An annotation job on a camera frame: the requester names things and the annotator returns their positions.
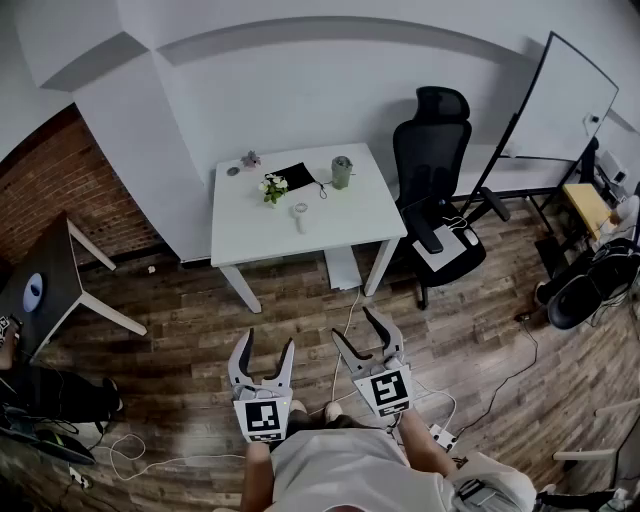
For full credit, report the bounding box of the black drawstring pouch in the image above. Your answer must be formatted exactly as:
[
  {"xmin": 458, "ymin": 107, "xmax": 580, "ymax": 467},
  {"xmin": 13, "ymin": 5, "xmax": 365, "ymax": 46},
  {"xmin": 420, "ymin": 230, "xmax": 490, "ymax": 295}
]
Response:
[{"xmin": 269, "ymin": 160, "xmax": 331, "ymax": 200}]

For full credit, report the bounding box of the white flower plant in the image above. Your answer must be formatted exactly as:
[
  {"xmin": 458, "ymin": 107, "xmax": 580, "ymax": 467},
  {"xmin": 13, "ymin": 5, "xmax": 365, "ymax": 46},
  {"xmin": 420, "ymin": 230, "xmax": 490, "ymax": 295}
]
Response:
[{"xmin": 258, "ymin": 172, "xmax": 290, "ymax": 209}]

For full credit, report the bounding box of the white table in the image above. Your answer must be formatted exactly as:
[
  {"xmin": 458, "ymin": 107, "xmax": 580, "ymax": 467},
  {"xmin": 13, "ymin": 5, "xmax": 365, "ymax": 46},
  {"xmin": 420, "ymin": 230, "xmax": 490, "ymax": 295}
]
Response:
[{"xmin": 209, "ymin": 142, "xmax": 409, "ymax": 315}]

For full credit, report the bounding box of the white power strip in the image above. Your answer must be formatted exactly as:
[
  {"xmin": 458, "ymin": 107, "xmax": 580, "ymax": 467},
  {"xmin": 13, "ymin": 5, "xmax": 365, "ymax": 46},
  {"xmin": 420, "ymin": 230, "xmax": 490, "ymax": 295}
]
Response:
[{"xmin": 428, "ymin": 423, "xmax": 460, "ymax": 451}]

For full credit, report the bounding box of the grey laptop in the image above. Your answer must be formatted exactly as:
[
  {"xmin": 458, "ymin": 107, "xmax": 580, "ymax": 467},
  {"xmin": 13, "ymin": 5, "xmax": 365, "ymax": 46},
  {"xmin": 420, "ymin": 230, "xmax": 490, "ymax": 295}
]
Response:
[{"xmin": 412, "ymin": 222, "xmax": 466, "ymax": 274}]

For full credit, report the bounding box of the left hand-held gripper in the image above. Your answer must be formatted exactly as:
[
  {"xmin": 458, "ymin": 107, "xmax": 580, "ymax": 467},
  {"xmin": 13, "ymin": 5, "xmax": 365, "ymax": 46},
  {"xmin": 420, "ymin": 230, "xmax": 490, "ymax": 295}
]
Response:
[{"xmin": 228, "ymin": 327, "xmax": 296, "ymax": 444}]

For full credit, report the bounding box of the small white handheld fan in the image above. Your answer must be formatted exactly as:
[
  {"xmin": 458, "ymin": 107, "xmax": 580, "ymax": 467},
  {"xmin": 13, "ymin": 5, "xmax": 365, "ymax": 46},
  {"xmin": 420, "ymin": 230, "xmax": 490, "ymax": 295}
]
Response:
[{"xmin": 288, "ymin": 202, "xmax": 309, "ymax": 235}]

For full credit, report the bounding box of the white under-table panel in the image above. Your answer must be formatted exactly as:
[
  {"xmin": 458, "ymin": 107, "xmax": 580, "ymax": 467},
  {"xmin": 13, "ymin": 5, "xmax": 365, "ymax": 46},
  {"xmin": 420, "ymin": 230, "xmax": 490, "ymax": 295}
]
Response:
[{"xmin": 323, "ymin": 246, "xmax": 362, "ymax": 291}]

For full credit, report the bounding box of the white floor cable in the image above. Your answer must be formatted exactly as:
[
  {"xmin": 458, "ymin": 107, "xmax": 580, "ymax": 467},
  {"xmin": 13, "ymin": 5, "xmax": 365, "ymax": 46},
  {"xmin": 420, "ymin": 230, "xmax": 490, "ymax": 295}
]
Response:
[
  {"xmin": 107, "ymin": 432, "xmax": 246, "ymax": 481},
  {"xmin": 307, "ymin": 289, "xmax": 362, "ymax": 416}
]

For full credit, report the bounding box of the yellow box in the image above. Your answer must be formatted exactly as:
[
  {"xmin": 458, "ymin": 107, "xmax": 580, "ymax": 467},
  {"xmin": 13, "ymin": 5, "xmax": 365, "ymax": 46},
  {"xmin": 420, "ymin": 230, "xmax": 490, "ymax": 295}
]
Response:
[{"xmin": 562, "ymin": 182, "xmax": 614, "ymax": 241}]

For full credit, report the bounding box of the round blue object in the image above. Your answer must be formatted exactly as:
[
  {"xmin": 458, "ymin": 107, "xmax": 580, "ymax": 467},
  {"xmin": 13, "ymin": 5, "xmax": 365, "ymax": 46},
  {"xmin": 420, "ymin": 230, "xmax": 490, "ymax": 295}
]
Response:
[{"xmin": 22, "ymin": 272, "xmax": 47, "ymax": 314}]

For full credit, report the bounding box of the black office chair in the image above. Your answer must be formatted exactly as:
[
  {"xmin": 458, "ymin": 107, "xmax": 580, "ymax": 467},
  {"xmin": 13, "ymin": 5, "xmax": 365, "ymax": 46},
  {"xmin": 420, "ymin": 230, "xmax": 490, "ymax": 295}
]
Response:
[{"xmin": 392, "ymin": 85, "xmax": 511, "ymax": 311}]

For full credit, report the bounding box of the whiteboard on black stand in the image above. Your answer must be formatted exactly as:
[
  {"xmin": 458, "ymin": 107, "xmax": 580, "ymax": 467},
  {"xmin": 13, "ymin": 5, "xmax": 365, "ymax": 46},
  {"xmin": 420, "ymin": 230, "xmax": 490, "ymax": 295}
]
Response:
[{"xmin": 459, "ymin": 30, "xmax": 620, "ymax": 251}]

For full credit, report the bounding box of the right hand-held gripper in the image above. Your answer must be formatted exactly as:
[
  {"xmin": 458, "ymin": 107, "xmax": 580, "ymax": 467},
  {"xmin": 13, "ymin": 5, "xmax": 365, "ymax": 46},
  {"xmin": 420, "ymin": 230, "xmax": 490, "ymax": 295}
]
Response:
[{"xmin": 331, "ymin": 305, "xmax": 416, "ymax": 419}]

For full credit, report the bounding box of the person's right forearm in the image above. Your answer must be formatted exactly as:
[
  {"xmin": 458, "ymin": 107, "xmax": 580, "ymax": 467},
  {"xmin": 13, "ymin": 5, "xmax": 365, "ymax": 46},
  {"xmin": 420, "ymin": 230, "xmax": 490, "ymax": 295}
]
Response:
[{"xmin": 394, "ymin": 412, "xmax": 459, "ymax": 476}]

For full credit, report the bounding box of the person's white shirt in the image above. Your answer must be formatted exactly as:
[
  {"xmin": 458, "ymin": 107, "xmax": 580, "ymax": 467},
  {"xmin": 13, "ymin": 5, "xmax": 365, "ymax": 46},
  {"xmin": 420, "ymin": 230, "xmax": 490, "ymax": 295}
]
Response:
[{"xmin": 264, "ymin": 427, "xmax": 539, "ymax": 512}]

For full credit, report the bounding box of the black floor cable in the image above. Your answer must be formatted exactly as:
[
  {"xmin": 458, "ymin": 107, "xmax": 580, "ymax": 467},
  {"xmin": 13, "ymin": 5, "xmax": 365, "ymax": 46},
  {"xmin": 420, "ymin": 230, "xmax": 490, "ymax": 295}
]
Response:
[{"xmin": 452, "ymin": 312, "xmax": 540, "ymax": 441}]

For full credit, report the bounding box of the black round seat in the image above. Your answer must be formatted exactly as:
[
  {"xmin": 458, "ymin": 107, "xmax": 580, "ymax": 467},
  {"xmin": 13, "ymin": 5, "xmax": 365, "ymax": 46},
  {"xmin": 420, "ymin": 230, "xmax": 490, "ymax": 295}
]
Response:
[{"xmin": 547, "ymin": 273, "xmax": 604, "ymax": 331}]

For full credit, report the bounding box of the person's left forearm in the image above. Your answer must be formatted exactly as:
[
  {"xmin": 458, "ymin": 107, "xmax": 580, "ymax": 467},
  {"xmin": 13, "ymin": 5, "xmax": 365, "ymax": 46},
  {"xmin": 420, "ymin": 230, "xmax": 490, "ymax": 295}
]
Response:
[{"xmin": 241, "ymin": 439, "xmax": 276, "ymax": 512}]

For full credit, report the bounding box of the dark wooden table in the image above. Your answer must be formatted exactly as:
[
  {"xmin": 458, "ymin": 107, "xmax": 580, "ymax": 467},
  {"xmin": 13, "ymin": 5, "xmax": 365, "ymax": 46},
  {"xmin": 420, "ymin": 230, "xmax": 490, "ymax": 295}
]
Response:
[{"xmin": 0, "ymin": 209, "xmax": 149, "ymax": 366}]

